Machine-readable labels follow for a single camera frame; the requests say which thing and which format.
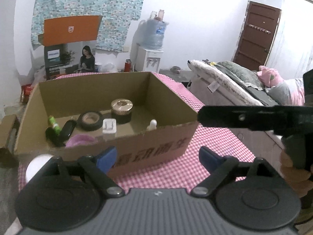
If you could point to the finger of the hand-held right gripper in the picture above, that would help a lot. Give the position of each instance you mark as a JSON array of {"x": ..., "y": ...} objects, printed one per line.
[{"x": 232, "y": 117}]

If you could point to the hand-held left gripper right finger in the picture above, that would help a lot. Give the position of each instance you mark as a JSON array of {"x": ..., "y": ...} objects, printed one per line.
[{"x": 210, "y": 159}]

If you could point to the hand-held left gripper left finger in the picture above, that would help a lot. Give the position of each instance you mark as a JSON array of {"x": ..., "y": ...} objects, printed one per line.
[{"x": 106, "y": 159}]

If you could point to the purple round lid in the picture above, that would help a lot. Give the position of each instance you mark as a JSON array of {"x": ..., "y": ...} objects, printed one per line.
[{"x": 80, "y": 140}]

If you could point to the white charger plug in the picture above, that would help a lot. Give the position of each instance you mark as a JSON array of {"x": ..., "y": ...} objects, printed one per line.
[{"x": 109, "y": 126}]

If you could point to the black tape roll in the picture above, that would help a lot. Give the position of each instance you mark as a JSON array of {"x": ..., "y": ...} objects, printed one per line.
[{"x": 84, "y": 124}]

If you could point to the black oval case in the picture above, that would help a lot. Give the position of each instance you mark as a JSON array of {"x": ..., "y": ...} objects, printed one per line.
[{"x": 68, "y": 130}]

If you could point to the gold-lidded cream jar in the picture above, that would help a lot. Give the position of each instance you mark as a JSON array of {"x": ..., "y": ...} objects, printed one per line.
[{"x": 121, "y": 110}]

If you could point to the black cylinder tube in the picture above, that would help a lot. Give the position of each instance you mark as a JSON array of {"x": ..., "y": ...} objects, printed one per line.
[{"x": 52, "y": 137}]

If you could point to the green tube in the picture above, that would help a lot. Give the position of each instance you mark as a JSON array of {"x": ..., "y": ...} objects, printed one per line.
[{"x": 54, "y": 124}]

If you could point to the brown cardboard box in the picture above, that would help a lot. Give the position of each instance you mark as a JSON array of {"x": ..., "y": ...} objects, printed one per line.
[{"x": 97, "y": 90}]

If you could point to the white plastic bottle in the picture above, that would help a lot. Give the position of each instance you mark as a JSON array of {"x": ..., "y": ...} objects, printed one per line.
[{"x": 36, "y": 169}]

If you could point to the person's right hand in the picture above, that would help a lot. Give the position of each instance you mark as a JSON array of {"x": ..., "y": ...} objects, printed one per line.
[{"x": 292, "y": 176}]

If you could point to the padded headboard chair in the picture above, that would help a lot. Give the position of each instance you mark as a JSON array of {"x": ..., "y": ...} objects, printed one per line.
[{"x": 227, "y": 98}]

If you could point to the pink checked tablecloth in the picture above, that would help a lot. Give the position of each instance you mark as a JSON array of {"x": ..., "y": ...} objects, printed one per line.
[{"x": 171, "y": 173}]

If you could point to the pink and grey quilt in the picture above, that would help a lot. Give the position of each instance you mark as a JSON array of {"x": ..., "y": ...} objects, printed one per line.
[{"x": 288, "y": 90}]

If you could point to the grey-green blanket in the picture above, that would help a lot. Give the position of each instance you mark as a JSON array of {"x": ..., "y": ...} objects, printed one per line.
[{"x": 239, "y": 73}]

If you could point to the pink pillow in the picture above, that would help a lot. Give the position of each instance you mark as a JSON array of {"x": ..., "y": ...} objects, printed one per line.
[{"x": 270, "y": 76}]

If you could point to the brown wooden door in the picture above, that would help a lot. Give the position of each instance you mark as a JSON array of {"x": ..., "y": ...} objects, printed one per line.
[{"x": 258, "y": 34}]

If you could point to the white plastic bag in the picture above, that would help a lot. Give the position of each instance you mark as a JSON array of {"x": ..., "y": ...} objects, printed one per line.
[{"x": 108, "y": 68}]

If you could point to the white door rack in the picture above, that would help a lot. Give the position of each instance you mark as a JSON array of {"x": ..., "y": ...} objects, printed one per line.
[{"x": 259, "y": 28}]

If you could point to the red thermos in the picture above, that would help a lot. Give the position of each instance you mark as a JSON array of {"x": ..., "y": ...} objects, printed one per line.
[{"x": 127, "y": 65}]

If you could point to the white water dispenser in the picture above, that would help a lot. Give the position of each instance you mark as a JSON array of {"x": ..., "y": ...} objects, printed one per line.
[{"x": 148, "y": 58}]

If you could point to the red container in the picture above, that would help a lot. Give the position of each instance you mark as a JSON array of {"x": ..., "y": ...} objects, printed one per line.
[{"x": 27, "y": 93}]

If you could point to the small pinkish bottle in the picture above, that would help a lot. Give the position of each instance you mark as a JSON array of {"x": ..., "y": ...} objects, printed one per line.
[{"x": 161, "y": 14}]

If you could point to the small clear bottle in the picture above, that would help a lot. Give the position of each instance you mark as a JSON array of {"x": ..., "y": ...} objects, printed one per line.
[{"x": 153, "y": 15}]

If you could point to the appliance box with orange flap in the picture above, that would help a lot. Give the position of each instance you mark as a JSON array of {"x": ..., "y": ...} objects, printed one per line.
[{"x": 71, "y": 31}]

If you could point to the floral wall cloth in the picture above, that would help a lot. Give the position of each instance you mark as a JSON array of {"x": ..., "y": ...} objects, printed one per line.
[{"x": 115, "y": 5}]

